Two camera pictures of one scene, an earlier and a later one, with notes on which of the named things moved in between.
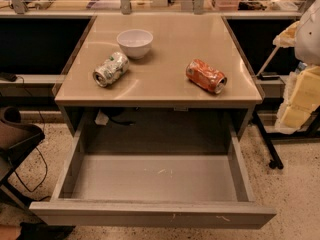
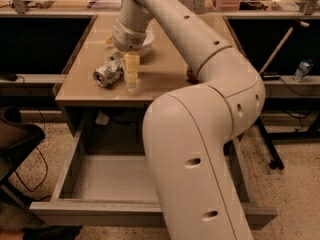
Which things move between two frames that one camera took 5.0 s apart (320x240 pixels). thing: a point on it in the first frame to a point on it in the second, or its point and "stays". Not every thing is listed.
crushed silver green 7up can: x=111 y=69 stays
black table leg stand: x=275 y=162 stays
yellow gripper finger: x=301 y=100 to x=131 y=67
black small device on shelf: x=268 y=75 stays
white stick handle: x=268 y=60 stays
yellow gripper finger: x=287 y=37 to x=109 y=42
